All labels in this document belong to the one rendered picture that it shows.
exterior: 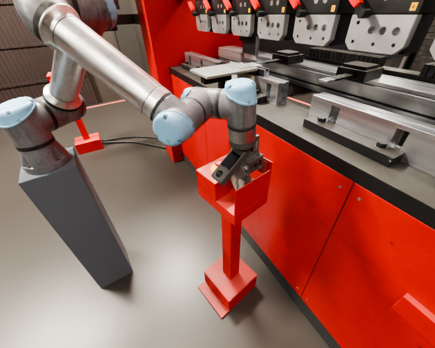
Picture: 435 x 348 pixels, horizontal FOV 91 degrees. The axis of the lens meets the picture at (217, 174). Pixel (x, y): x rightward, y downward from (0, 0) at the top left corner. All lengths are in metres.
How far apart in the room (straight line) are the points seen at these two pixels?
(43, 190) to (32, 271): 0.89
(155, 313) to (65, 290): 0.55
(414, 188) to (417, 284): 0.25
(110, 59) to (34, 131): 0.49
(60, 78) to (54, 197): 0.44
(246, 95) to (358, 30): 0.37
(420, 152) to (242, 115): 0.46
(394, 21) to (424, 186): 0.39
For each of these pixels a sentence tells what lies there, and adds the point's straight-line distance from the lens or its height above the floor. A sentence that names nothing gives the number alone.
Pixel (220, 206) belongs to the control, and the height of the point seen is 0.70.
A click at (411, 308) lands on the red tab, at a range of 0.81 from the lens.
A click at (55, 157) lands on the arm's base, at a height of 0.81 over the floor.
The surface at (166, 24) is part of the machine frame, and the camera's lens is 1.88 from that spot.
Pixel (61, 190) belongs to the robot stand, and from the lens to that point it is 1.01.
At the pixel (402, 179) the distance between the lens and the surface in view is 0.70.
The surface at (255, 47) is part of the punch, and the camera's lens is 1.13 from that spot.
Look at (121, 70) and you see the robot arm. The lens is 0.51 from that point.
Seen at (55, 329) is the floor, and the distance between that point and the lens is 1.53.
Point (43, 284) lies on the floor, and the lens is 1.71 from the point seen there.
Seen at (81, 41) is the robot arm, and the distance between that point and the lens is 0.56.
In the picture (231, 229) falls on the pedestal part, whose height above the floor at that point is 0.53.
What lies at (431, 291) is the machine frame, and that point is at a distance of 0.77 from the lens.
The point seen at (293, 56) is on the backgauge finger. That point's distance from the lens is 1.27.
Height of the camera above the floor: 1.22
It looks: 38 degrees down
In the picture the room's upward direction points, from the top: 2 degrees counter-clockwise
